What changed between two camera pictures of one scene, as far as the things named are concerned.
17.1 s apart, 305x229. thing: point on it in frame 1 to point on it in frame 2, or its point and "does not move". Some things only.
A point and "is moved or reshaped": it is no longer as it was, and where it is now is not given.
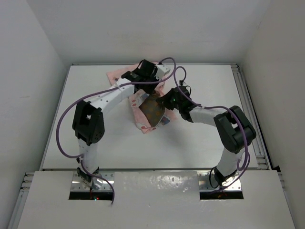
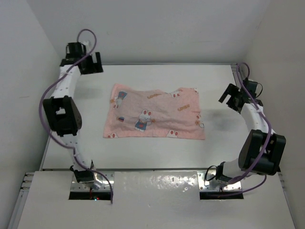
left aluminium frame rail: x=16 y=214 does not move
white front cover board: x=157 y=200 does not move
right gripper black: x=164 y=99 to x=233 y=98
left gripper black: x=153 y=75 to x=95 y=68
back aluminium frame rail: x=158 y=64 does not move
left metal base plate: x=77 y=184 does not move
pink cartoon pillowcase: x=136 y=99 is moved or reshaped
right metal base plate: x=204 y=185 does not move
